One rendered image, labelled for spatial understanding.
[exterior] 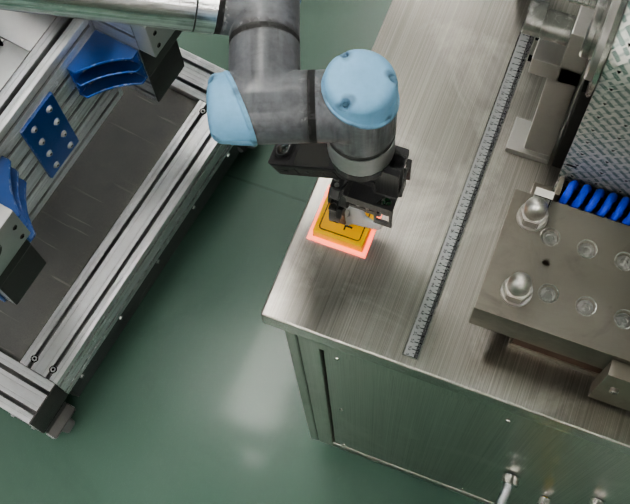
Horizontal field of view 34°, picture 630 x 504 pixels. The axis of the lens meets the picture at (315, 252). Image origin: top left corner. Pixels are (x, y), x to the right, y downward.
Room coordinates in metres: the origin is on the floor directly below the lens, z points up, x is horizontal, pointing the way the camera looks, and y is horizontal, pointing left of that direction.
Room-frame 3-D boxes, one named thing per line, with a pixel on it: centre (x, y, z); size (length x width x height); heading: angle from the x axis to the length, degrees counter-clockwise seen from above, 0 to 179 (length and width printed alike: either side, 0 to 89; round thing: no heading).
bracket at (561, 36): (0.60, -0.31, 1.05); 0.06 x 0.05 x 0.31; 63
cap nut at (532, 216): (0.44, -0.26, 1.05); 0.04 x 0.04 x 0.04
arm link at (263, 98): (0.54, 0.03, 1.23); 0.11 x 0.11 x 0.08; 84
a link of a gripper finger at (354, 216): (0.49, -0.06, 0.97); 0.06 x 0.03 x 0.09; 63
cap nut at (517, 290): (0.35, -0.23, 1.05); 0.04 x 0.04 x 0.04
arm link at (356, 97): (0.51, -0.06, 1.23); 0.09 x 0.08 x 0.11; 84
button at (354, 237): (0.52, -0.05, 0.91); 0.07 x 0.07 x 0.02; 63
